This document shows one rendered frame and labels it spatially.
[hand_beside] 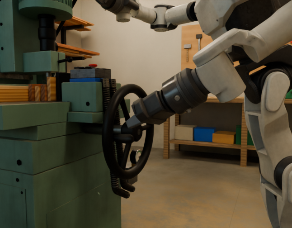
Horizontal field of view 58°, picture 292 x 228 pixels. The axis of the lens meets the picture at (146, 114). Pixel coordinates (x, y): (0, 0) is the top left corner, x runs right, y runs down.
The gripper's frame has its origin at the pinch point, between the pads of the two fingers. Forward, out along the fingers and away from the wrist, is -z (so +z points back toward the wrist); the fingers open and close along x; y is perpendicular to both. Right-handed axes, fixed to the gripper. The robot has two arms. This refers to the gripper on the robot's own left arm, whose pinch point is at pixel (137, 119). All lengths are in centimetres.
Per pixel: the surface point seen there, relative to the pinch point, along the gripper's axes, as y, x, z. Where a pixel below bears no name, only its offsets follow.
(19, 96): 24.3, -7.1, -32.5
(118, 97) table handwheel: 8.2, -0.1, -3.0
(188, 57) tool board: 161, 314, -50
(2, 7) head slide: 59, -8, -30
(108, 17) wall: 295, 283, -136
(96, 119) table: 7.5, 2.2, -14.1
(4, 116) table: 9.8, -20.9, -21.2
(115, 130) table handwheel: 3.9, 8.4, -13.0
